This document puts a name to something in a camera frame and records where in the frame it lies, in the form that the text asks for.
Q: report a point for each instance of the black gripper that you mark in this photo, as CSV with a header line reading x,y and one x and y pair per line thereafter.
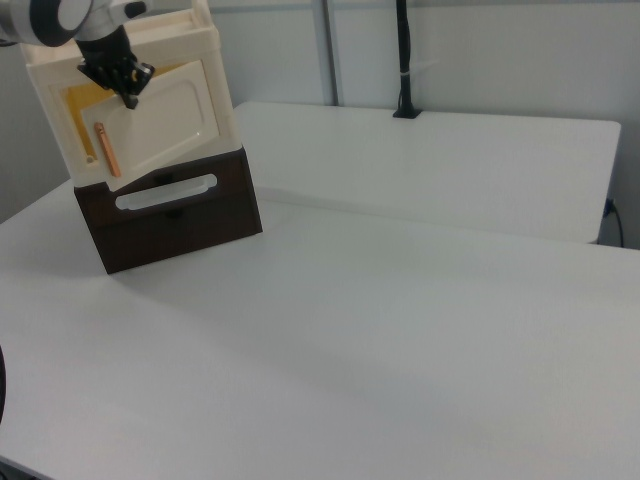
x,y
110,65

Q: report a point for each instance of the cream plastic cabinet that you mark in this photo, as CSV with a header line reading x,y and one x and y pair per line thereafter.
x,y
220,90

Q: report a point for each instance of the cream cabinet door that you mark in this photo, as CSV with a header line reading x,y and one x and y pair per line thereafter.
x,y
160,130

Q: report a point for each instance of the white zip tie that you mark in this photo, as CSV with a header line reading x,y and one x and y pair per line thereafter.
x,y
417,69

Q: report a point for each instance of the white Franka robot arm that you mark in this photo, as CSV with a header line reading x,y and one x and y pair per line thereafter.
x,y
30,20

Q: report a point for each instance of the black camera pole with base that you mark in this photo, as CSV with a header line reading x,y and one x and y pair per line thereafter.
x,y
405,50

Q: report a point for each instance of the dark brown wooden drawer box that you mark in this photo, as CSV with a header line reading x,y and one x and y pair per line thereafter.
x,y
200,230

